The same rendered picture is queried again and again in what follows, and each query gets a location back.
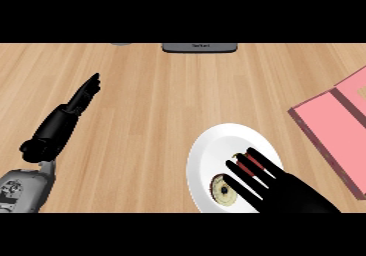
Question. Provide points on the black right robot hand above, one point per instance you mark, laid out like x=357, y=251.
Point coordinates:
x=294, y=195

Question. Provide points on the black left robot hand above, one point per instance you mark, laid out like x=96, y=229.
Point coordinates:
x=57, y=128

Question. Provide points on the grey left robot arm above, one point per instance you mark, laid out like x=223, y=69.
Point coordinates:
x=20, y=191

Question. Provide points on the red bell pepper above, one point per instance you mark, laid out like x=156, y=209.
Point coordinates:
x=251, y=165

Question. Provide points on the white oval plate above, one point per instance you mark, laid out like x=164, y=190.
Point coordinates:
x=209, y=156

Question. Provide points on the pink cardboard box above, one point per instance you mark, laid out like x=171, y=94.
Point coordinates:
x=333, y=130

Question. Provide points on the round beige food slice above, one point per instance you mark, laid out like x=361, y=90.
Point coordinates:
x=223, y=191

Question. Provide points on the small grey object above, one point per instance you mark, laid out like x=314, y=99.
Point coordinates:
x=121, y=44

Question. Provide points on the dark grey appliance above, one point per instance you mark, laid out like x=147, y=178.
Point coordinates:
x=199, y=47

